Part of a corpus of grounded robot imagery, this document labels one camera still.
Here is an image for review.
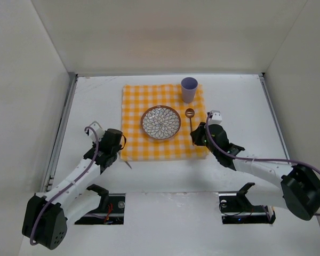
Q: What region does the copper spoon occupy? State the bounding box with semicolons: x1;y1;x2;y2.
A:
185;108;195;133

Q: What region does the yellow white checkered cloth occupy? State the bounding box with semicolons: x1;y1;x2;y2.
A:
121;84;208;162

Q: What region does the floral patterned ceramic plate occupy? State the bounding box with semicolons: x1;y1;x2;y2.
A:
140;105;181;141

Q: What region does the lilac plastic cup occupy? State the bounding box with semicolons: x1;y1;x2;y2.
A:
181;77;198;103

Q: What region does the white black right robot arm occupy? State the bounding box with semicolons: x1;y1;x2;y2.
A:
190;122;320;220

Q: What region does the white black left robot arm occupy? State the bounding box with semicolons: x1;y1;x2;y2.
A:
22;126;126;250

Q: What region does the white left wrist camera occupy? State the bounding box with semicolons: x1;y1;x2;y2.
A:
85;121;105;142

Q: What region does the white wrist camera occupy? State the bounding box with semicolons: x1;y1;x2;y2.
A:
85;121;105;142
207;110;222;125

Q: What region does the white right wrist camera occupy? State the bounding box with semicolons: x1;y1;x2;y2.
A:
207;110;222;125

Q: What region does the left aluminium table rail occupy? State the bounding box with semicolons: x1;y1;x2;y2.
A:
39;72;78;192

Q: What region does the aluminium table rail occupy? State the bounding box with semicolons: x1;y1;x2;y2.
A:
258;73;290;159
39;72;78;192

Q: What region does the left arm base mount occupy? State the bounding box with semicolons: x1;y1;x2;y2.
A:
75;185;126;225

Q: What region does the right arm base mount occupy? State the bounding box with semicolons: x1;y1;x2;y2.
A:
218;182;276;225

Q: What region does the right aluminium table rail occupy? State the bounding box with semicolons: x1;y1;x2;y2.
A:
258;73;290;159

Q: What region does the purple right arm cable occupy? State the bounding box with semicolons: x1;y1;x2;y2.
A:
205;113;320;216

